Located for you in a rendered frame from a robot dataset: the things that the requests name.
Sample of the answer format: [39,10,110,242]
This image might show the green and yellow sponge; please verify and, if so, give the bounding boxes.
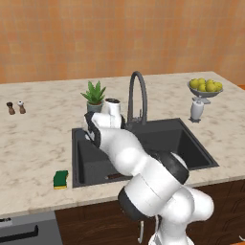
[53,169,70,190]

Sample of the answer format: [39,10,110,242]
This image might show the green plant in grey pot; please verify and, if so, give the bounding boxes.
[79,79,107,114]

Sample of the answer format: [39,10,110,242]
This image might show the grey fruit bowl on stand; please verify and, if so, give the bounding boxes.
[187,83,224,123]

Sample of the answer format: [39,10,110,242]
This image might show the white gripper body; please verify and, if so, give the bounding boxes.
[83,128,96,144]

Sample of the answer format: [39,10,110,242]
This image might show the dark grey curved tap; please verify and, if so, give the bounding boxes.
[126,70,148,126]

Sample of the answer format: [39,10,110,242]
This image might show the black dishwasher handle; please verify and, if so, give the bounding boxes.
[0,224,40,244]

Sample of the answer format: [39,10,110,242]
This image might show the dark wood cupboard run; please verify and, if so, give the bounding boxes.
[54,179,245,245]

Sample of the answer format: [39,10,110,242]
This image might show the brown white-topped salt shaker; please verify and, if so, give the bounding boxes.
[16,100,27,115]

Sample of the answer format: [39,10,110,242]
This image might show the grey dishwasher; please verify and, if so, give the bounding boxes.
[0,210,64,245]

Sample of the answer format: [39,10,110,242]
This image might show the black kitchen sink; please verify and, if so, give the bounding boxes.
[71,118,220,189]

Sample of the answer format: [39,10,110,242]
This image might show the brown pepper shaker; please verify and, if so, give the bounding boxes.
[6,101,16,116]

